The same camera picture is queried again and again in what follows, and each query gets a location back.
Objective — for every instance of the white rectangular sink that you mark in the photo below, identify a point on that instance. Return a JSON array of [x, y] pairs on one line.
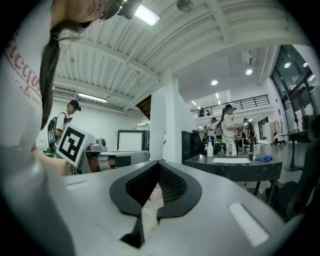
[[232, 160]]

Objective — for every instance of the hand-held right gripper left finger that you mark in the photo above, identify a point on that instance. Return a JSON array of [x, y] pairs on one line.
[[100, 212]]

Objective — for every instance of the person's left hand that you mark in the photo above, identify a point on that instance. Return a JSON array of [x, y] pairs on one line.
[[106, 165]]

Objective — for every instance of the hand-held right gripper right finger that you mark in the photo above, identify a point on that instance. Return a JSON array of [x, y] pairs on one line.
[[212, 212]]

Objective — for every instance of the black balcony railing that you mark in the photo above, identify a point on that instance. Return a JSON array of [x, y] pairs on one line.
[[232, 105]]

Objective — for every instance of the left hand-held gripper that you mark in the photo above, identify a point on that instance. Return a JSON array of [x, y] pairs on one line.
[[72, 145]]

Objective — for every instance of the black head-worn camera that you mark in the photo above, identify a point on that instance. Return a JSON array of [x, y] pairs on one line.
[[125, 7]]

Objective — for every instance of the person's white printed shirt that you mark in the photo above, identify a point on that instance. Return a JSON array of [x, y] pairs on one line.
[[17, 87]]

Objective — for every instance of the black marble counter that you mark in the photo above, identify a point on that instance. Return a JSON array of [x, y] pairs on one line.
[[237, 171]]

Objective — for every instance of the rectangular ceiling light panel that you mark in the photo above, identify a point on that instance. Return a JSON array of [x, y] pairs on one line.
[[147, 15]]

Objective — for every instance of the black pedestal table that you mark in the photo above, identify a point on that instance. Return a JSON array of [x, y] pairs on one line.
[[295, 136]]

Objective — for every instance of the black office chair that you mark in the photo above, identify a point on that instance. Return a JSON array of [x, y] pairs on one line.
[[300, 185]]

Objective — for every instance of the white spray bottle blue trigger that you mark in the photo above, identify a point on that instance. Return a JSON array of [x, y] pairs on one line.
[[210, 149]]

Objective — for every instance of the person's left forearm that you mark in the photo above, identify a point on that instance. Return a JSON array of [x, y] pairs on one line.
[[53, 163]]

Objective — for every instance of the white screen with black frame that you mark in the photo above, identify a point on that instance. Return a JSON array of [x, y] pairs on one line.
[[131, 141]]

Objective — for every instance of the person's face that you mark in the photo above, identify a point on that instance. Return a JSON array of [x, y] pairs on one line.
[[80, 10]]

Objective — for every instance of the black cabinet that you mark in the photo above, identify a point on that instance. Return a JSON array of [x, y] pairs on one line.
[[188, 145]]

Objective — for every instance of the blue cloth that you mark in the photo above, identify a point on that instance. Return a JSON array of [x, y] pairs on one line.
[[264, 158]]

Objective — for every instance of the long tube ceiling light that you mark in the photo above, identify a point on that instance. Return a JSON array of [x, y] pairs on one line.
[[92, 97]]

